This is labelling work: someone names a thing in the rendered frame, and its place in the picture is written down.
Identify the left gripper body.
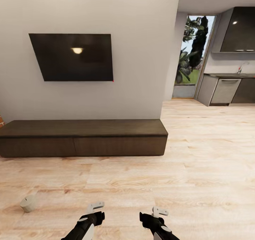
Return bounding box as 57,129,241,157
81,211,102,226

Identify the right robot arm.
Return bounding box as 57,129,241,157
140,206,179,240

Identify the pillar candle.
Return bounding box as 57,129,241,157
20,195,38,213

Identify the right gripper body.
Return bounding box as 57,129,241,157
142,213,164,232

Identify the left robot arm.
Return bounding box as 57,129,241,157
61,201,105,240

